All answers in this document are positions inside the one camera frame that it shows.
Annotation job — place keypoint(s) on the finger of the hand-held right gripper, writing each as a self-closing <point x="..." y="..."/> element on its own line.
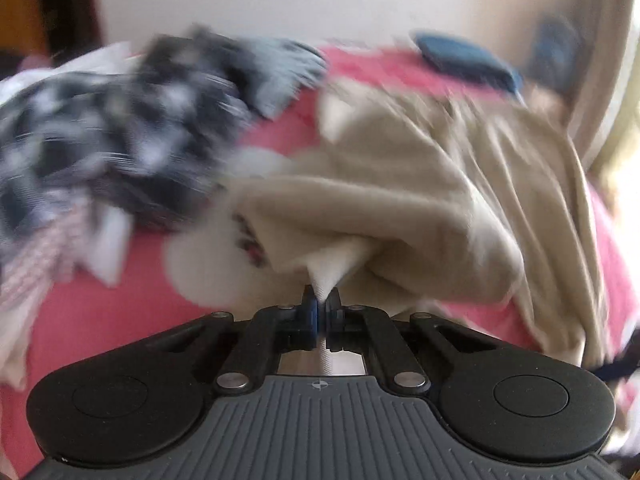
<point x="625" y="367"/>

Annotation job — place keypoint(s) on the grey curtain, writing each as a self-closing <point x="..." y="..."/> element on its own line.
<point x="602" y="60"/>

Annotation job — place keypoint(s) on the pink houndstooth garment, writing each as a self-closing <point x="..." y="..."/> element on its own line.
<point x="40" y="260"/>

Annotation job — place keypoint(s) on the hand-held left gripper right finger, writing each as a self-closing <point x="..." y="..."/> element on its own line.
<point x="327" y="317"/>

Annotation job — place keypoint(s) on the beige pants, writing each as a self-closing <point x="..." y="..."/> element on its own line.
<point x="425" y="185"/>

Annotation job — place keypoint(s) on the pink floral blanket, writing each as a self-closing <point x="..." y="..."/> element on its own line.
<point x="125" y="320"/>

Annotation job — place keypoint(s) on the plaid shirt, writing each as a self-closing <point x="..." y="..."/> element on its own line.
<point x="125" y="135"/>

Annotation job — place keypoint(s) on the dark wooden wardrobe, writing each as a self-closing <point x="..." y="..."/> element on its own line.
<point x="70" y="5"/>

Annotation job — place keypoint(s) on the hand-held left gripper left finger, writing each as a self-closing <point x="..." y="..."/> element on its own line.
<point x="312" y="317"/>

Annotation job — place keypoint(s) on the folded blue clothes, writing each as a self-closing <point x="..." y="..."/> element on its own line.
<point x="465" y="60"/>

